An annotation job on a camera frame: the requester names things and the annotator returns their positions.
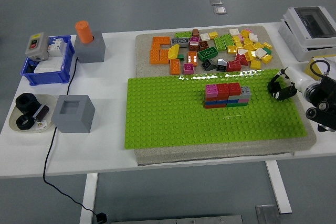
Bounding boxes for dark brown roller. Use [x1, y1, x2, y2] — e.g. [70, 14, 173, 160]
[31, 104, 50, 121]

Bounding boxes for grey push-button switch box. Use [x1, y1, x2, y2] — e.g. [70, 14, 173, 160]
[25, 32, 50, 61]

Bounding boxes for grey-brown foam mat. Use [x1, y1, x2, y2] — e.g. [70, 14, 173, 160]
[135, 25, 318, 166]

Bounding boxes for small grey metal plate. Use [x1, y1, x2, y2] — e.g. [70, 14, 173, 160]
[255, 205, 279, 224]

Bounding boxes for red-orange long toy brick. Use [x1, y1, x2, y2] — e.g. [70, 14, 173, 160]
[204, 103, 228, 110]

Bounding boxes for grey long toy brick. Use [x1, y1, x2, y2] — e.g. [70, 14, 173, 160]
[171, 37, 190, 48]

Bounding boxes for white table leg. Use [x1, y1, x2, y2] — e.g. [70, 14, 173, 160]
[79, 173, 99, 224]
[264, 160, 293, 215]

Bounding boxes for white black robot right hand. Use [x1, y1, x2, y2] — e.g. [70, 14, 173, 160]
[267, 67, 309, 101]

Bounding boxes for dark green long toy brick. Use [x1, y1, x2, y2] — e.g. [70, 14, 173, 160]
[197, 47, 219, 62]

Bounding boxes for grey block with round hole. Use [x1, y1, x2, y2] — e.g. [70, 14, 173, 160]
[73, 31, 106, 64]

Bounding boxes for green studded baseplate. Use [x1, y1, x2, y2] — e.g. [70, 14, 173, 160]
[123, 68, 308, 151]

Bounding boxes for pink square toy brick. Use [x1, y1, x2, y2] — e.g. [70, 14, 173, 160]
[205, 84, 219, 98]

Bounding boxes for grey cube with square hole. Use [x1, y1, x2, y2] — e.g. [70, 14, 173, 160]
[51, 94, 96, 134]

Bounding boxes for white wall switch plate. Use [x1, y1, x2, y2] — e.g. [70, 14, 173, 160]
[33, 59, 64, 74]

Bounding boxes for orange cylinder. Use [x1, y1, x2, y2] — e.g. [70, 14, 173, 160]
[75, 20, 95, 44]

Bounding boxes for orange long toy brick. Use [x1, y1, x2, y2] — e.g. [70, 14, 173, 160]
[159, 47, 171, 65]
[150, 43, 161, 65]
[153, 36, 171, 46]
[170, 58, 182, 76]
[187, 50, 198, 67]

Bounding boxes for small black hex nut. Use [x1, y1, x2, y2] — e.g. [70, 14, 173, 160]
[15, 114, 35, 131]

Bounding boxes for black silver sloped toy brick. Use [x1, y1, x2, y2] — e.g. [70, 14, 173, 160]
[216, 58, 228, 72]

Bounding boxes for white electrical enclosure box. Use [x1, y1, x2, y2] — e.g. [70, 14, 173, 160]
[278, 6, 336, 62]

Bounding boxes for grey square toy brick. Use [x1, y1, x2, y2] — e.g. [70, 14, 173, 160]
[239, 86, 252, 98]

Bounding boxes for beige tray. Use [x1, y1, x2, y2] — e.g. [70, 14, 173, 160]
[8, 94, 58, 133]

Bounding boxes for lime long toy brick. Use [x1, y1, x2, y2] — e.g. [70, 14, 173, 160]
[174, 31, 193, 39]
[213, 36, 227, 51]
[222, 34, 235, 47]

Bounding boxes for long grey metal base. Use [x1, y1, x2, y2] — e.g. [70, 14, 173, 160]
[110, 215, 244, 224]

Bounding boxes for blue plastic bin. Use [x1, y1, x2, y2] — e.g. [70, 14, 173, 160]
[20, 35, 76, 87]

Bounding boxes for black power cord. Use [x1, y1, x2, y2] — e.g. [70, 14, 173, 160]
[43, 56, 102, 216]

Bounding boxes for white circuit breaker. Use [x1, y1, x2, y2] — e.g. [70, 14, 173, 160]
[47, 37, 65, 57]

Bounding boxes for white warning tag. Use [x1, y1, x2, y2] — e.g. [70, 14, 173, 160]
[35, 120, 48, 132]

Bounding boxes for large black hex nut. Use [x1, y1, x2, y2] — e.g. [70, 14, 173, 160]
[15, 92, 40, 111]

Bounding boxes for yellow white cardboard box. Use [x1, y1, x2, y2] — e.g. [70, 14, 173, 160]
[305, 55, 336, 82]

